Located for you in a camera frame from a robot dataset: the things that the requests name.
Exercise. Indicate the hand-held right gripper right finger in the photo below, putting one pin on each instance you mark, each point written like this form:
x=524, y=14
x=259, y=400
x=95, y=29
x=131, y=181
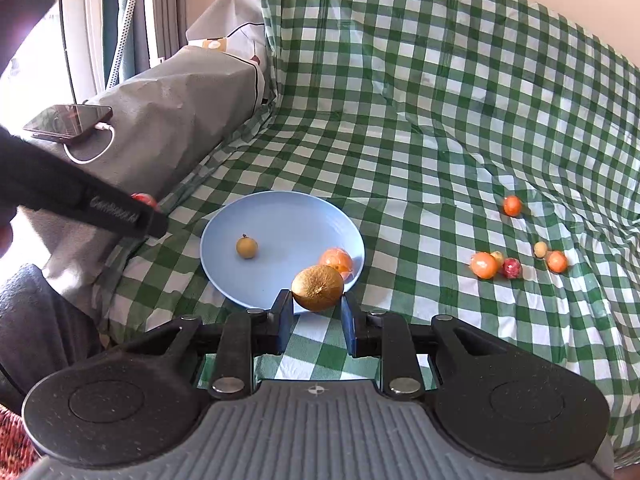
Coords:
x=350, y=332

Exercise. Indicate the black smartphone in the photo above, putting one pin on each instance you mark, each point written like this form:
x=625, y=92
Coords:
x=67, y=121

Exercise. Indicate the person's dark trouser leg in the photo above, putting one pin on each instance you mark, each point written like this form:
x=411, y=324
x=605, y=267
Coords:
x=40, y=330

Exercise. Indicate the grey paper cover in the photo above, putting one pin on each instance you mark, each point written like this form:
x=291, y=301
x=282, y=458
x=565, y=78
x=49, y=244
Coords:
x=175, y=105

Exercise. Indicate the small red fruit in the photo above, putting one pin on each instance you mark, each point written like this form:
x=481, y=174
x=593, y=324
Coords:
x=146, y=200

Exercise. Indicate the light grey printed paper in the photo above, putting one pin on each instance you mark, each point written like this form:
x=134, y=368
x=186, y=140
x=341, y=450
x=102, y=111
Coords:
x=225, y=15

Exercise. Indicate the brown kiwi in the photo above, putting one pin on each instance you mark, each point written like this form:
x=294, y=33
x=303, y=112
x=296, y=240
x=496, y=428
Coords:
x=318, y=287

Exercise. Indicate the tangerine in clear wrap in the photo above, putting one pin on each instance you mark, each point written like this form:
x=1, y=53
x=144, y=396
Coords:
x=336, y=260

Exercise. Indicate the white dotted pole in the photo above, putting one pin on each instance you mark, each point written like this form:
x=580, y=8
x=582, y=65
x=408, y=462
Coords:
x=122, y=30

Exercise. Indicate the light blue plate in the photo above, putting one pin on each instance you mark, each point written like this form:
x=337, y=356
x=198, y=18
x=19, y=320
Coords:
x=280, y=230

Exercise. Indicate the red patterned cloth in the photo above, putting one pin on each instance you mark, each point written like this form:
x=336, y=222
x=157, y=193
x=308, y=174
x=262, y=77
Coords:
x=12, y=445

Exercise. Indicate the orange tangerine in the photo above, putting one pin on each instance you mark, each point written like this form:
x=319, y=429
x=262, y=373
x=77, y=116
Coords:
x=557, y=261
x=484, y=265
x=512, y=205

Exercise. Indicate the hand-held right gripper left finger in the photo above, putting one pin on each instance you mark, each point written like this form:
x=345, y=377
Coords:
x=283, y=322

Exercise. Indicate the green white checked tablecloth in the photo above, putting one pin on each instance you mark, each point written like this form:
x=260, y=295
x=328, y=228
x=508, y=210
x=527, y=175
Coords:
x=410, y=110

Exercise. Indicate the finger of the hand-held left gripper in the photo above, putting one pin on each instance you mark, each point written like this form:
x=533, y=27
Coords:
x=152, y=222

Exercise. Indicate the white window frame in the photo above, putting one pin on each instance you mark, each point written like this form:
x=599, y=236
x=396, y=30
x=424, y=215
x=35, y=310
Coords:
x=95, y=10

